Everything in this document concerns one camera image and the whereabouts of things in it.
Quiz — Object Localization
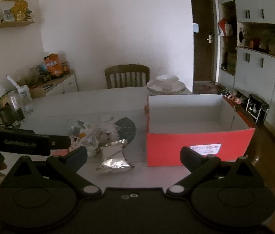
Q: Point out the white bowl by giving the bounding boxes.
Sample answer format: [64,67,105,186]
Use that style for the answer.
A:
[156,75,179,90]

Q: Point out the white side cabinet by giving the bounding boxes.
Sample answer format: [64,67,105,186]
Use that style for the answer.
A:
[30,71,78,96]

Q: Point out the red cardboard box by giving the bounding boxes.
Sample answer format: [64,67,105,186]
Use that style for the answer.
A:
[144,94,256,168]

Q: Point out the pink slippers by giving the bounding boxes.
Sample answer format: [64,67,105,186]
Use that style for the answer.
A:
[228,95,243,104]

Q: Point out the printed plastic cup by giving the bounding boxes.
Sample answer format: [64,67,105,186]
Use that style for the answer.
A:
[18,85,33,114]

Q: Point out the white wall cabinet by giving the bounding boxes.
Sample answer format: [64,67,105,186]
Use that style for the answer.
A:
[216,0,275,142]

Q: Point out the white marble desktop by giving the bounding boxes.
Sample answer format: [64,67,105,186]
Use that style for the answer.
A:
[0,86,258,193]

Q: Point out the dark mug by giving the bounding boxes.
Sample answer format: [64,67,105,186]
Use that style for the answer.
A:
[0,106,14,128]

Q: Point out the small brown box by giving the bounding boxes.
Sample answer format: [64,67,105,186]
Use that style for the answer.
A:
[29,86,47,98]

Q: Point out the golden ornament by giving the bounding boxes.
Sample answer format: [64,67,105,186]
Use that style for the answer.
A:
[11,0,29,21]

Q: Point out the silver foil packet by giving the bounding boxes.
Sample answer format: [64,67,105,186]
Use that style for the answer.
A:
[96,139,135,174]

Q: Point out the red bag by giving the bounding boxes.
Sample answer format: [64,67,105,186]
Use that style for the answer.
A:
[218,18,228,37]

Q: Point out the white printed plastic bag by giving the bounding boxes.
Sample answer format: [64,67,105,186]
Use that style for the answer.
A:
[68,120,99,158]

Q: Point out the wooden chair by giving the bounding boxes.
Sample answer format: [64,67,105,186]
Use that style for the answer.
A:
[105,65,150,89]

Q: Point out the group of small bottles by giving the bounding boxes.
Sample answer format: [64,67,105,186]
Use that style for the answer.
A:
[33,65,52,82]

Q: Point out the brown door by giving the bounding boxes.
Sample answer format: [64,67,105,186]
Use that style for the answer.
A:
[190,0,217,83]

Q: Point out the white snack packet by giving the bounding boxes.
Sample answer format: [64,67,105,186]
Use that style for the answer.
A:
[95,117,123,152]

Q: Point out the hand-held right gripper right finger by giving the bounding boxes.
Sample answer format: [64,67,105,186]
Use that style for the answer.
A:
[166,146,268,198]

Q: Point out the wooden wall shelf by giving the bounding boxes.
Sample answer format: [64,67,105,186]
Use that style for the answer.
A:
[0,21,35,29]

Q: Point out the orange snack bag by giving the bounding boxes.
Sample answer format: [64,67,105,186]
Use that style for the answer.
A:
[43,53,64,79]

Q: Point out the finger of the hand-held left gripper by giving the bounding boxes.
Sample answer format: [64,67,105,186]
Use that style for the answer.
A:
[51,135,71,150]

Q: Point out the black shoe rack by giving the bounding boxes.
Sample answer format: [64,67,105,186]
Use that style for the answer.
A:
[246,94,270,126]

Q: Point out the stacked white plates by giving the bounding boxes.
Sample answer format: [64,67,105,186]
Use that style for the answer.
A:
[146,80,186,95]

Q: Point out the glass pitcher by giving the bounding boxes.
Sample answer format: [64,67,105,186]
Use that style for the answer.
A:
[5,90,26,125]

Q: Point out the dark round patterned mat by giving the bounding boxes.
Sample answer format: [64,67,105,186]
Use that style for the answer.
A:
[115,117,137,147]

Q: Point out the white paper tube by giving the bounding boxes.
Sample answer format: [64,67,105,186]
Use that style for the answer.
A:
[6,75,21,89]

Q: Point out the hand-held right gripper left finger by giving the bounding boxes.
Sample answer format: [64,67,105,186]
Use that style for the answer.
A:
[4,146,102,199]

